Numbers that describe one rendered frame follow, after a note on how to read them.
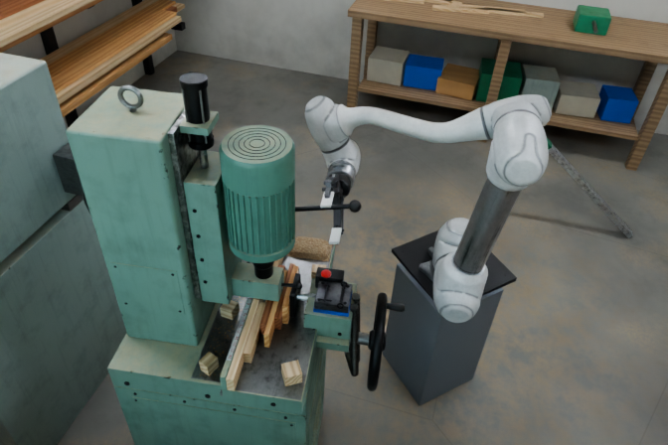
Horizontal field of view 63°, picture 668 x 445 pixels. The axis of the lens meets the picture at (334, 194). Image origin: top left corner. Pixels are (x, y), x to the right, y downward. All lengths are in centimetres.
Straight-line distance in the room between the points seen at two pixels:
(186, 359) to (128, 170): 64
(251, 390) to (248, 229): 42
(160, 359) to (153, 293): 23
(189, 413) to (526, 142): 124
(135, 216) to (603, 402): 218
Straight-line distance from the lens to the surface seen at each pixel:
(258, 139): 130
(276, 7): 489
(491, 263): 230
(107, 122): 132
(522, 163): 147
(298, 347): 157
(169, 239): 141
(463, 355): 244
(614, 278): 343
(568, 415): 274
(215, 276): 151
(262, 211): 130
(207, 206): 135
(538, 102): 165
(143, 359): 173
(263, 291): 156
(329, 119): 169
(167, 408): 182
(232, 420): 177
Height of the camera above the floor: 216
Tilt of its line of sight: 38 degrees down
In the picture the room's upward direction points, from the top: 3 degrees clockwise
